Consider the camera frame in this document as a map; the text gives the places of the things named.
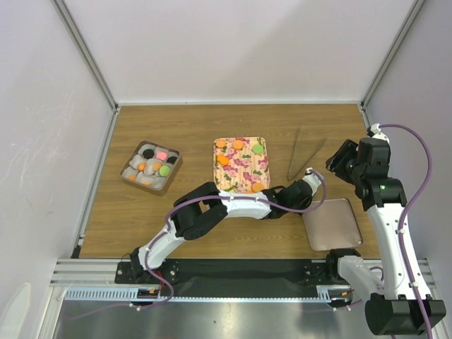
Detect metal tongs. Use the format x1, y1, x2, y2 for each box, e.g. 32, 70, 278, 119
287, 127, 328, 181

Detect pink tin lid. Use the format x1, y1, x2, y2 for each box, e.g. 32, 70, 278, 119
303, 198, 363, 252

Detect black sandwich cookie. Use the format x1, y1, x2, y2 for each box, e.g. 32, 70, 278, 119
167, 156, 177, 165
142, 148, 155, 160

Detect green round cookie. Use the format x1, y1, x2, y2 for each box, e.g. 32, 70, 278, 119
158, 165, 172, 177
251, 144, 265, 155

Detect pink oval cookie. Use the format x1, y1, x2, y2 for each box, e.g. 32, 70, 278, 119
155, 152, 168, 161

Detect brown chip cookie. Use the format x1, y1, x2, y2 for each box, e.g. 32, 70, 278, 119
153, 162, 162, 172

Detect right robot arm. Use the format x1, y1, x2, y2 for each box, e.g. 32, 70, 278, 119
325, 136, 446, 338

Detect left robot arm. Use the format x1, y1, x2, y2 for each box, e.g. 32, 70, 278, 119
130, 168, 326, 284

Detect floral serving tray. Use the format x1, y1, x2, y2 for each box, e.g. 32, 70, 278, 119
213, 136, 270, 194

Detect gold cookie tin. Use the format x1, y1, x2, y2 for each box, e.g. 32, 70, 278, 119
120, 140, 183, 196

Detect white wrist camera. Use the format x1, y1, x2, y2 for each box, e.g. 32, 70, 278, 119
367, 124, 389, 142
303, 167, 323, 187

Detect grey slotted cable duct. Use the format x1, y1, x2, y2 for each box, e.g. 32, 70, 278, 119
65, 285, 361, 304

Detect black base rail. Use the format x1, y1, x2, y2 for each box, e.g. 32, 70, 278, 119
116, 258, 371, 298

